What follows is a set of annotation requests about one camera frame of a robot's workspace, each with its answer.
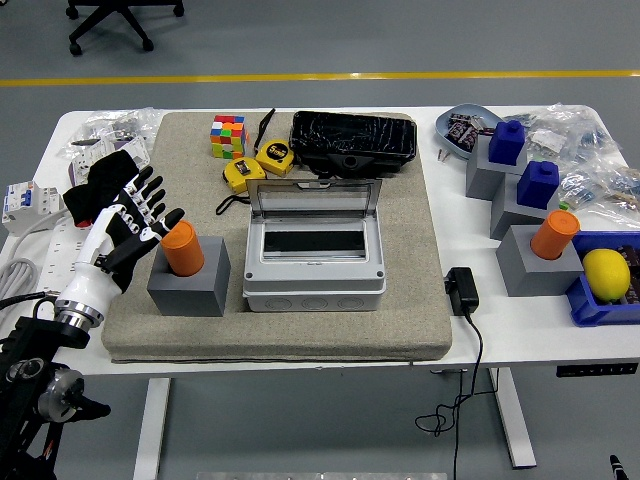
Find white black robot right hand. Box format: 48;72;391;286
608;453;632;480

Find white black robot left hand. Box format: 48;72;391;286
53;166;186;317

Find orange cylinder battery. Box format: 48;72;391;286
530;209;581;261
160;219;206;277

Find grey junction box clear lid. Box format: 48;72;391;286
241;177;388;313

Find white power strip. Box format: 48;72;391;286
27;217;97;304

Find white circuit breaker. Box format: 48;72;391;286
1;180;66;236

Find black table control panel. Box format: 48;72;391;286
556;363;640;379

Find black cloth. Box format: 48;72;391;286
62;151;146;229

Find grey block with round hole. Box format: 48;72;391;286
495;224;586;298
146;235;232;318

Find white table leg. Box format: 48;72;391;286
132;378;171;480
488;367;538;470

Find clear bags of hardware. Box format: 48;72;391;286
55;107;164;166

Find blue storage bin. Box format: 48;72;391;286
565;230;640;328

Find yellow tape measure small window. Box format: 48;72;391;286
215;157;267;216

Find yellow lemon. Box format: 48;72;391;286
582;248;632;303

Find large colourful puzzle cube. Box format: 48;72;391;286
209;114;249;160

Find grey-brown mat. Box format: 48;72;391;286
100;110;454;365

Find yellow tape measure black label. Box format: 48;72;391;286
252;107;295;176

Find black power adapter plug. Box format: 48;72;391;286
444;267;480;317

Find black office chair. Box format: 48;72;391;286
65;0;185;57

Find grey holder block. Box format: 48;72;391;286
465;134;529;201
489;174;561;240

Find blue plastic block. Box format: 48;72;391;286
487;119;527;165
516;160;560;209

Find black plastic case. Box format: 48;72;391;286
288;110;418;177

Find clear bags of small parts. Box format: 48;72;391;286
509;103;640;229

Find dark wrapped candy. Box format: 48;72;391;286
447;122;479;150
448;113;484;132

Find blue-grey bowl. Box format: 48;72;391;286
434;103;504;161

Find white wall socket pack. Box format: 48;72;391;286
67;137;151;189

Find black adapter cord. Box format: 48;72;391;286
415;312;485;480

